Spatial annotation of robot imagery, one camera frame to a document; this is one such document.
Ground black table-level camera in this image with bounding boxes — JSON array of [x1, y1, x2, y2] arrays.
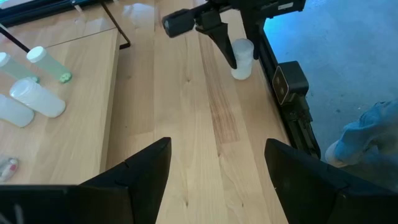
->
[[272, 60, 310, 106]]

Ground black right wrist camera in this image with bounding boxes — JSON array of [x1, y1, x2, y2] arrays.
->
[[160, 8, 200, 39]]

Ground white cups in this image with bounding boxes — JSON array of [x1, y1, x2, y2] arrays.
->
[[9, 77, 67, 119]]

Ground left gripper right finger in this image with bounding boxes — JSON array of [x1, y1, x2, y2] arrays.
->
[[264, 138, 398, 224]]

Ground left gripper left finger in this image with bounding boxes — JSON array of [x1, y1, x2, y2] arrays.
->
[[80, 136, 172, 224]]

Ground large pink plastic cup stack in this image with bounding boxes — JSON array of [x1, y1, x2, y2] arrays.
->
[[0, 157, 20, 184]]

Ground translucent white medicine bottle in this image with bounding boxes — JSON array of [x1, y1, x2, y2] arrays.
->
[[230, 37, 255, 81], [0, 93, 35, 128]]

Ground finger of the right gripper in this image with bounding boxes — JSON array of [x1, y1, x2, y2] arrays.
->
[[242, 14, 265, 60], [196, 22, 239, 70]]

